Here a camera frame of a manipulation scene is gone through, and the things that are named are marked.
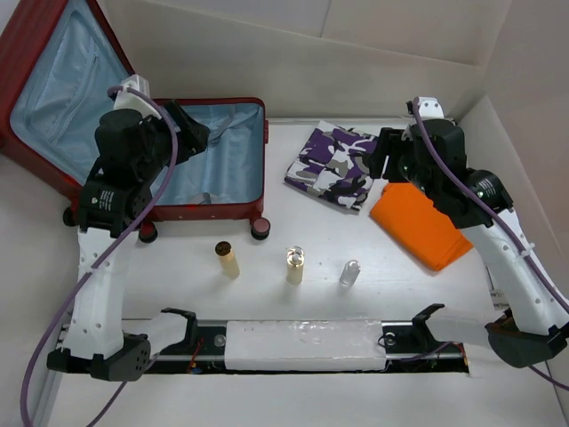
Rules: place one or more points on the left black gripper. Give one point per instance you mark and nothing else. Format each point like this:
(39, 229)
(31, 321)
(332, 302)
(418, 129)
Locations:
(191, 137)

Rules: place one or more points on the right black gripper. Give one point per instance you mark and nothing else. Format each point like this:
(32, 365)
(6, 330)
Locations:
(391, 141)

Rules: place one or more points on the orange cloth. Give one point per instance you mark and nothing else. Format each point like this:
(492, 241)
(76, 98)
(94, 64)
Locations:
(411, 219)

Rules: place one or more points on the purple camouflage garment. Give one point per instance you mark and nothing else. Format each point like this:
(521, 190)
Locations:
(334, 165)

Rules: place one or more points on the small clear plastic bottle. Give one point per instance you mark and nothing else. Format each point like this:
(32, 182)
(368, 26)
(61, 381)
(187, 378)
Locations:
(350, 273)

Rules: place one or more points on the gold bottle clear cap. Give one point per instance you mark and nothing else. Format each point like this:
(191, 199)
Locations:
(295, 259)

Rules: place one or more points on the red hard-shell suitcase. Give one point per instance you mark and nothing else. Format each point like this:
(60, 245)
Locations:
(58, 59)

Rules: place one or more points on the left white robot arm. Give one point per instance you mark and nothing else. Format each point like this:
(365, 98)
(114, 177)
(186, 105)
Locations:
(139, 144)

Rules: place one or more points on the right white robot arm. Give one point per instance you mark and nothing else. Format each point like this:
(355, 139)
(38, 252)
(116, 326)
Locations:
(430, 154)

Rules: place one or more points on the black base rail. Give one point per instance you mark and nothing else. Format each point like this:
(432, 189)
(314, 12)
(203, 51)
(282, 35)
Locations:
(405, 354)

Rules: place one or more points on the white foam block on rail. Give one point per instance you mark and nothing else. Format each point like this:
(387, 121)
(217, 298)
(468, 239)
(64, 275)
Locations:
(304, 346)

